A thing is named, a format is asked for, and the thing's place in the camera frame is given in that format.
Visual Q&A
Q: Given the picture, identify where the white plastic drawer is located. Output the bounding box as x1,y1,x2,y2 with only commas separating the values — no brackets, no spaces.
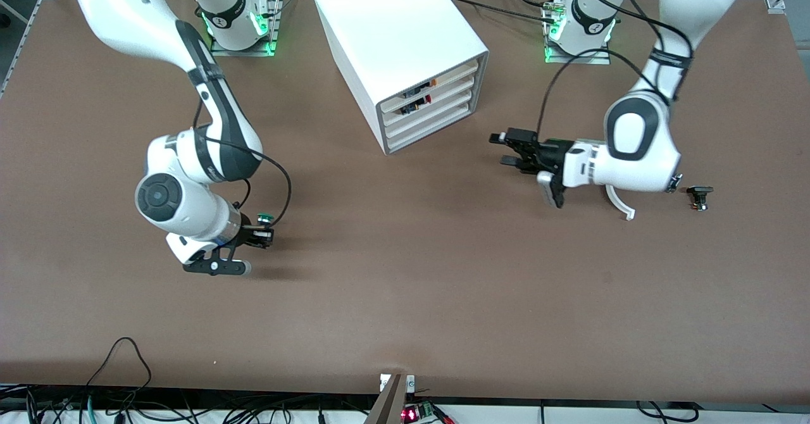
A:
381,76,477,124
386,104,472,153
378,59,480,109
383,92,474,139

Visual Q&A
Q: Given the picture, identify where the white drawer cabinet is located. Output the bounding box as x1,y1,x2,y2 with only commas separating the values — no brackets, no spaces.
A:
313,0,490,156

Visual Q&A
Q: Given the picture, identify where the orange black electronic part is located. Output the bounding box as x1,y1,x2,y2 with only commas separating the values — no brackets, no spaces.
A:
400,80,440,100

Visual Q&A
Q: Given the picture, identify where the circuit board with red light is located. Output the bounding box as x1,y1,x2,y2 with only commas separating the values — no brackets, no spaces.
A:
401,402,439,424

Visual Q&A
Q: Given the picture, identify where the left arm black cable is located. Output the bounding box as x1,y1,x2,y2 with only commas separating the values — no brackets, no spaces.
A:
537,0,694,139

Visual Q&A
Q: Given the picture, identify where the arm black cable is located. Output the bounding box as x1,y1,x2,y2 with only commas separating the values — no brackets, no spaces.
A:
193,104,293,227
537,0,694,139

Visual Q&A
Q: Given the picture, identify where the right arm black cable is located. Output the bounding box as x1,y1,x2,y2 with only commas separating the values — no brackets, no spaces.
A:
193,104,293,227

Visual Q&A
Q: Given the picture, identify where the white half ring clamp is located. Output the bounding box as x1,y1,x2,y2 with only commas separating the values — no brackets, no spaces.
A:
604,184,635,221

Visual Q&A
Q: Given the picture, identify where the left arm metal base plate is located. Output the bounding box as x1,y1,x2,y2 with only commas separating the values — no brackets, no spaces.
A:
543,0,612,65

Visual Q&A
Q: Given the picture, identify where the black flat cap switch part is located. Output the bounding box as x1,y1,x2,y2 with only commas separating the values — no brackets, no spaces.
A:
687,185,714,211

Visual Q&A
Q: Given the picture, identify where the black looped cable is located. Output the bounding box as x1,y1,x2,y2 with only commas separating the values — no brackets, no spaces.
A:
85,337,153,390

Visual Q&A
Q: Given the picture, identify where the black cable to base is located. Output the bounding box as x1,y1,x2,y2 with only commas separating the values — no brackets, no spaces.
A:
446,0,558,23

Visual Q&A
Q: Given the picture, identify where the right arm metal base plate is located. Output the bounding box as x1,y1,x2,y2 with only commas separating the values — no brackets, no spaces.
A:
208,0,284,58

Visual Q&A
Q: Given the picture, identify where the brown wedge post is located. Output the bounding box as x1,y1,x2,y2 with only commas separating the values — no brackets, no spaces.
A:
364,373,406,424

